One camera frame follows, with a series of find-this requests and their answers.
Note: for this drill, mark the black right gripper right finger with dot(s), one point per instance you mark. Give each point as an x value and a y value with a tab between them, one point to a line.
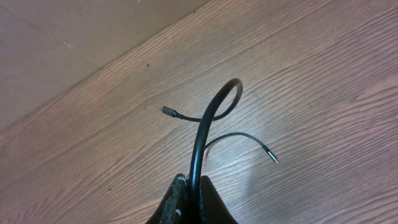
213	208

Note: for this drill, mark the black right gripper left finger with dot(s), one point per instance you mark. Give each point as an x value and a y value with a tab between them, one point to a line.
171	209

